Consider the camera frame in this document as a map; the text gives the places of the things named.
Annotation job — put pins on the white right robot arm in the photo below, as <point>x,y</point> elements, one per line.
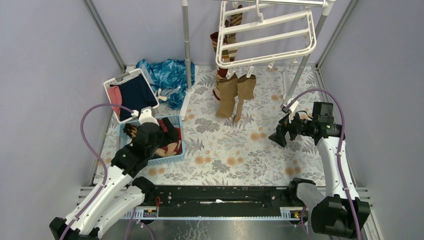
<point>339,212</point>

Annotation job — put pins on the pile of assorted socks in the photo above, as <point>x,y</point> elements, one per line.
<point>169,150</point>

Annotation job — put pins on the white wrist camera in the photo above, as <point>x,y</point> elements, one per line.
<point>145,115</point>
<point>289,106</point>

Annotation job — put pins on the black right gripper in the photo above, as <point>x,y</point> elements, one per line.
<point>278,137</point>

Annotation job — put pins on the white plastic basket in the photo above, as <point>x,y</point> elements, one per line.
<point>126,77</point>

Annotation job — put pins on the blue patterned cloth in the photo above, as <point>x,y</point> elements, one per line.
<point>170,76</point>

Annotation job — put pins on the tan brown cuff sock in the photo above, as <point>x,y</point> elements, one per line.
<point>245,90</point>
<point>228,92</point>

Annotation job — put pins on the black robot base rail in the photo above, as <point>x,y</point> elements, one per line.
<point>187,201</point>

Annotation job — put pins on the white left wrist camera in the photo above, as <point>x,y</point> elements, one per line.
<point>145,115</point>

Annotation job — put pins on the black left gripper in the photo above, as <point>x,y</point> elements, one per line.
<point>164,129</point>

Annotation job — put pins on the pink folded garment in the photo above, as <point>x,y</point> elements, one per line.
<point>115,97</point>

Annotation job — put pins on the red cuff multicolour sock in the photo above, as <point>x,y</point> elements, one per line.
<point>214,39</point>
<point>221,75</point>

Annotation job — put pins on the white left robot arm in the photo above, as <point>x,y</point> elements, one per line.
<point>149,140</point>

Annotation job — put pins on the floral patterned table mat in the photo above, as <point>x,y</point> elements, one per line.
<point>221,152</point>

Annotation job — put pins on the white clip drying hanger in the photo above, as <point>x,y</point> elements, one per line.
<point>271,30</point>

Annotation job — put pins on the dark navy folded garment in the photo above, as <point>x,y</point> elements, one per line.
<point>137,94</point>

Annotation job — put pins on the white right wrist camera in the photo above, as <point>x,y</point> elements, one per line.
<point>289,106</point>

